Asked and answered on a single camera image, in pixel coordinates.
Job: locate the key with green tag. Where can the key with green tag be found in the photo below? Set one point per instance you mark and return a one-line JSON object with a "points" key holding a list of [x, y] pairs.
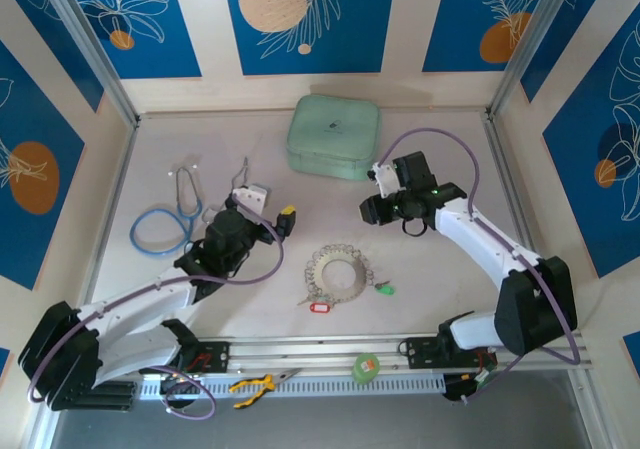
{"points": [[386, 290]]}

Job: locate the metal keyring disc with rings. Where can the metal keyring disc with rings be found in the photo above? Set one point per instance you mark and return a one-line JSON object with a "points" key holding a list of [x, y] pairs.
{"points": [[340, 297]]}

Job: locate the key with red tag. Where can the key with red tag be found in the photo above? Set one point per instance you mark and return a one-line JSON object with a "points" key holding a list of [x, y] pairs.
{"points": [[318, 309]]}

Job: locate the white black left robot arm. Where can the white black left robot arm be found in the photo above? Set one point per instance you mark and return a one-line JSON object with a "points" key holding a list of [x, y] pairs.
{"points": [[135, 349]]}

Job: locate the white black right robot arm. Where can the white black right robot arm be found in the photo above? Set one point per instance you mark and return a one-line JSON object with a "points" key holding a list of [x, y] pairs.
{"points": [[480, 239]]}

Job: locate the blue stethoscope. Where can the blue stethoscope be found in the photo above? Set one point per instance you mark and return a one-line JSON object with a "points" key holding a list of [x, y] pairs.
{"points": [[192, 206]]}

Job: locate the mint green zippered case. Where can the mint green zippered case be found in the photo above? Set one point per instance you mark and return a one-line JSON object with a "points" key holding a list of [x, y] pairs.
{"points": [[332, 136]]}

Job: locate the yellow black pliers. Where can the yellow black pliers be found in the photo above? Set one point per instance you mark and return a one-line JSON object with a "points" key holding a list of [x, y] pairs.
{"points": [[260, 384]]}

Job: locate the green tape roll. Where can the green tape roll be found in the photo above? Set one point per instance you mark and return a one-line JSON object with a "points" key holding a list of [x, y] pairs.
{"points": [[366, 368]]}

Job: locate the black ribbed block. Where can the black ribbed block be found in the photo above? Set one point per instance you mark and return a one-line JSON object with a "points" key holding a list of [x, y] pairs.
{"points": [[117, 399]]}

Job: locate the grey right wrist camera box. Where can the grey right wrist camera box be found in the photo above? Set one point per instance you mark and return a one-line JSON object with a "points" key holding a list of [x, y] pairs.
{"points": [[385, 179]]}

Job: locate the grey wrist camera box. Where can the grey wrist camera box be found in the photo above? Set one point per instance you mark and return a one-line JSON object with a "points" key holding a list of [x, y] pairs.
{"points": [[252, 198], [385, 179]]}

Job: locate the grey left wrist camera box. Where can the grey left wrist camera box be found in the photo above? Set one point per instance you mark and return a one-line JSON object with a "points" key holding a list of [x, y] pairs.
{"points": [[252, 198]]}

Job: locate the aluminium side rail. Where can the aluminium side rail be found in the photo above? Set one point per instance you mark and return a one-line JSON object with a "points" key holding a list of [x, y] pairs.
{"points": [[512, 189], [117, 184]]}

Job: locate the aluminium rail beam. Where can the aluminium rail beam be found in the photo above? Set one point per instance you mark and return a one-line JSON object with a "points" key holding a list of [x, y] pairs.
{"points": [[310, 349]]}

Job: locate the blue floral wall poster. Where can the blue floral wall poster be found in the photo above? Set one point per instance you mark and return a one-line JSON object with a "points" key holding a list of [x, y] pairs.
{"points": [[600, 209], [165, 54], [460, 19], [310, 54], [30, 119]]}

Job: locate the aluminium frame post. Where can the aluminium frame post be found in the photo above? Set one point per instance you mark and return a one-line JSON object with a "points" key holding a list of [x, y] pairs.
{"points": [[89, 44], [535, 44]]}

